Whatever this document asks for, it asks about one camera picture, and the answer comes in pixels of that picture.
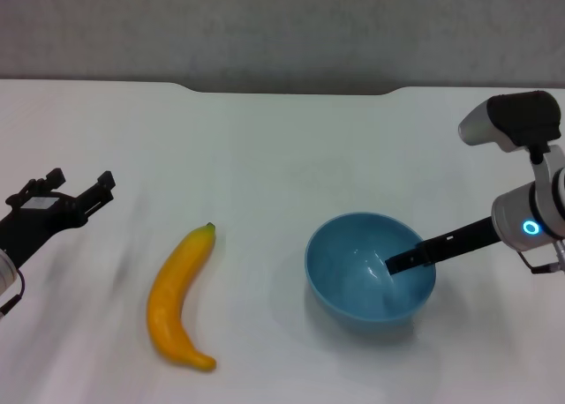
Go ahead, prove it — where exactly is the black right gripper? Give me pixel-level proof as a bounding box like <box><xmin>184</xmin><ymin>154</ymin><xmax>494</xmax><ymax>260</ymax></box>
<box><xmin>385</xmin><ymin>216</ymin><xmax>502</xmax><ymax>275</ymax></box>

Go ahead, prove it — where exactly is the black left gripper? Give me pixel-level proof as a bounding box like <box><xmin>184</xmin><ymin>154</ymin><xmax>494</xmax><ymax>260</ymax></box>
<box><xmin>0</xmin><ymin>168</ymin><xmax>117</xmax><ymax>265</ymax></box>

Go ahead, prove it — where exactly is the blue bowl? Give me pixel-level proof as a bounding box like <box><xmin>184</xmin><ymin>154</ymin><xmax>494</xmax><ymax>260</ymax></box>
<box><xmin>304</xmin><ymin>212</ymin><xmax>437</xmax><ymax>326</ymax></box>

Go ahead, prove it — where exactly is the yellow banana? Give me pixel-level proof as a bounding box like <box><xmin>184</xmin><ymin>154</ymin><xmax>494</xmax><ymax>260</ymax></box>
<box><xmin>146</xmin><ymin>221</ymin><xmax>217</xmax><ymax>371</ymax></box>

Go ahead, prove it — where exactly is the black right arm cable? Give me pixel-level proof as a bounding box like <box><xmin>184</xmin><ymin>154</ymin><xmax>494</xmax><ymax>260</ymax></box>
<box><xmin>515</xmin><ymin>240</ymin><xmax>565</xmax><ymax>275</ymax></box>

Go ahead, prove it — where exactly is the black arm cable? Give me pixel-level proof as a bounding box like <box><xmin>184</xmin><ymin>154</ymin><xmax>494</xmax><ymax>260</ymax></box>
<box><xmin>0</xmin><ymin>266</ymin><xmax>26</xmax><ymax>319</ymax></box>
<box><xmin>515</xmin><ymin>240</ymin><xmax>565</xmax><ymax>275</ymax></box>

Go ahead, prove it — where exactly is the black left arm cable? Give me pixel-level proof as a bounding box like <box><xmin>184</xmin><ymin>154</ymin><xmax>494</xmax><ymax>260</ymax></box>
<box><xmin>0</xmin><ymin>266</ymin><xmax>26</xmax><ymax>319</ymax></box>

